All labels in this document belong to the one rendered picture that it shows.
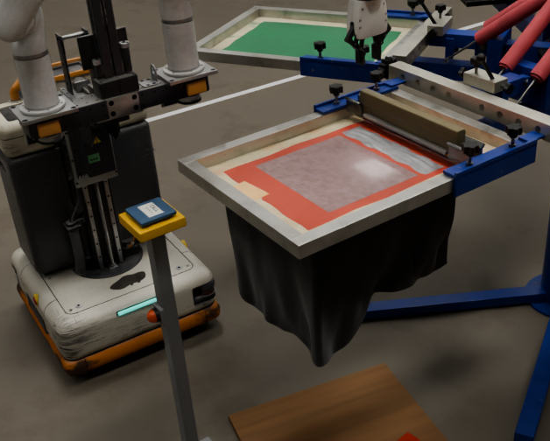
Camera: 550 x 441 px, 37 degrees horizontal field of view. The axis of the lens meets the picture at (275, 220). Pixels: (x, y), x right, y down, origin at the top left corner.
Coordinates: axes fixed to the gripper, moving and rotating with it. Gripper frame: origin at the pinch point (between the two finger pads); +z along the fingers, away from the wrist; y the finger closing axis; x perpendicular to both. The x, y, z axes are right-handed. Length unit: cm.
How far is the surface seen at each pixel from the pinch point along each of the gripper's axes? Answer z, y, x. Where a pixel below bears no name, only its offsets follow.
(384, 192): 31.1, 8.0, 15.6
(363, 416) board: 125, 4, -1
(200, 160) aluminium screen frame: 28, 38, -28
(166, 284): 52, 60, -12
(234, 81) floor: 126, -125, -300
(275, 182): 31.1, 26.3, -7.7
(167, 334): 68, 62, -12
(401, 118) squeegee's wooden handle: 23.9, -15.3, -4.5
